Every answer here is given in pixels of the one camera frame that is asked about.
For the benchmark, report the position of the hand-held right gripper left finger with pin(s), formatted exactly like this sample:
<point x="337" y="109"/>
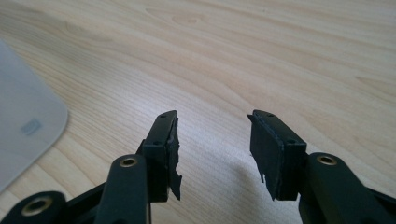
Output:
<point x="155" y="168"/>

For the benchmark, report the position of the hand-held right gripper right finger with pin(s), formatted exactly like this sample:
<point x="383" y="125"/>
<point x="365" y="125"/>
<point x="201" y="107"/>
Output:
<point x="277" y="161"/>

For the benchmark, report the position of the clear plastic storage box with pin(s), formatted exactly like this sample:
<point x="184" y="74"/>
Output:
<point x="25" y="124"/>

